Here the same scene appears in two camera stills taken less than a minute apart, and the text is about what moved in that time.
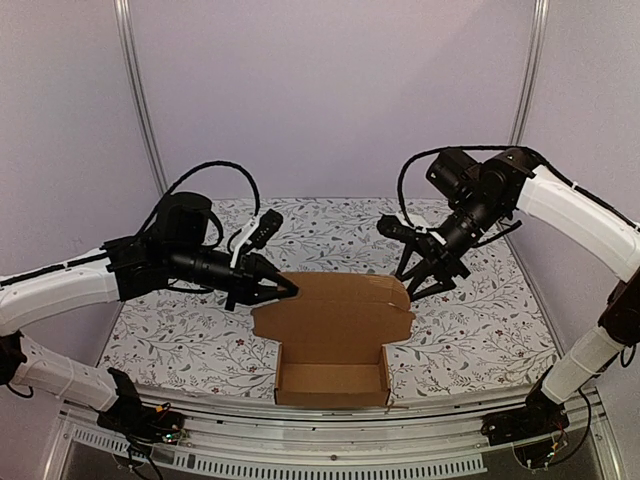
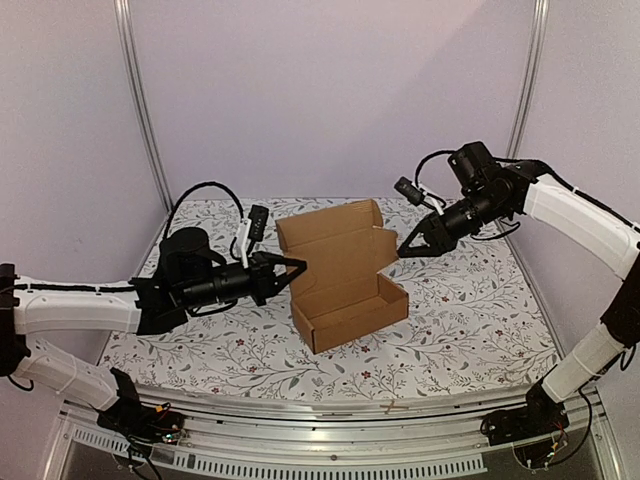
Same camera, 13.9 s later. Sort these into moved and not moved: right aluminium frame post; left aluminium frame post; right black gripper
Moved: right black gripper
Not moved: left aluminium frame post; right aluminium frame post
